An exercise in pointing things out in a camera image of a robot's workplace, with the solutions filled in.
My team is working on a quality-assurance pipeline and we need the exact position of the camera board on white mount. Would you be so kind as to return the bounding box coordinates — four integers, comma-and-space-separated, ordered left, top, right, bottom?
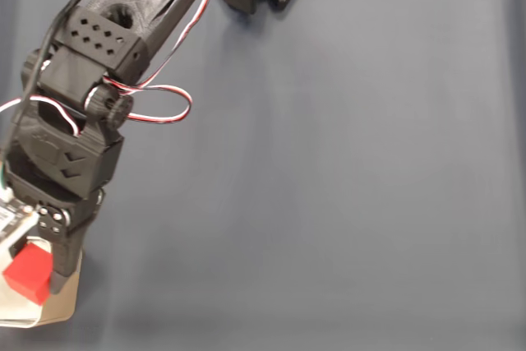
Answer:
0, 196, 41, 264

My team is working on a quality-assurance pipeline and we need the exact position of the red white black servo cable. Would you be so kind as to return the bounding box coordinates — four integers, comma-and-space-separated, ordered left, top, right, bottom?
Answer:
103, 0, 225, 124
0, 95, 81, 138

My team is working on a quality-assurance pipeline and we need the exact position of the white padding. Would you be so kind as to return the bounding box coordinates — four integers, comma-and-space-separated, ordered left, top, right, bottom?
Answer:
0, 262, 46, 323

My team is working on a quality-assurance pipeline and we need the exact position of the beige box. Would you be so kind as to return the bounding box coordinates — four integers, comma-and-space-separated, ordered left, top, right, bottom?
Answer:
0, 234, 84, 330

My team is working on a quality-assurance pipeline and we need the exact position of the red cube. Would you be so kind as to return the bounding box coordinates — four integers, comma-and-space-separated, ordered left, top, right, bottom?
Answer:
2, 242, 55, 307

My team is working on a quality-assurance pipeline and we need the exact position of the black camera cable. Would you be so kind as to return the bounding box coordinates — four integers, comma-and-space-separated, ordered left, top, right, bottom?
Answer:
0, 0, 96, 190

